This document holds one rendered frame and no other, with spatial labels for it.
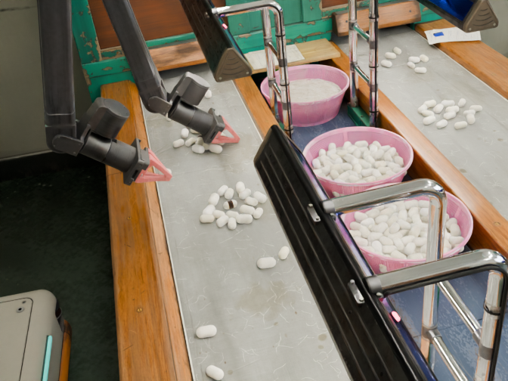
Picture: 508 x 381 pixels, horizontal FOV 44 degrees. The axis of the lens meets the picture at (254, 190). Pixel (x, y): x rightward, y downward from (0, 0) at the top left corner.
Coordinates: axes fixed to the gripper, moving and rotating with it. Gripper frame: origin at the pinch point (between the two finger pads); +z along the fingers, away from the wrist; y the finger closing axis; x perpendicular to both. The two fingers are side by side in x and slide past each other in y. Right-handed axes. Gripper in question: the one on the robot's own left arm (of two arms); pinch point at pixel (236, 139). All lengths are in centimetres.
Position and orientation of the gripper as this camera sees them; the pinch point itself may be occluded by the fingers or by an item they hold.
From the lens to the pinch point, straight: 169.9
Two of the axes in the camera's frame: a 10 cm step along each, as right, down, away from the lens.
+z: 8.2, 3.7, 4.5
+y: -2.1, -5.2, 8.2
